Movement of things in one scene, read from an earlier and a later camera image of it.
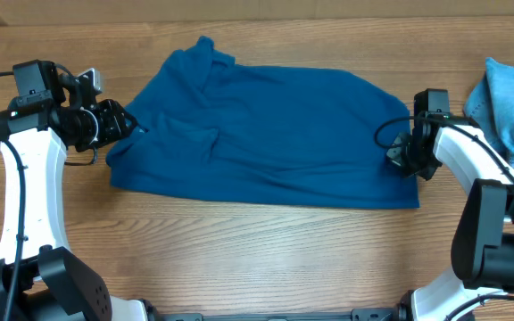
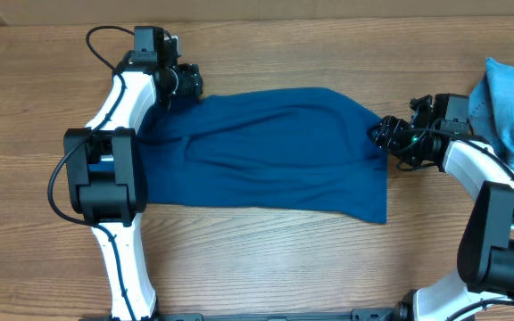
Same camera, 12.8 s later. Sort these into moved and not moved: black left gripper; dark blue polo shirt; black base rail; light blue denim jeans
Moved: dark blue polo shirt; black left gripper
Not moved: black base rail; light blue denim jeans
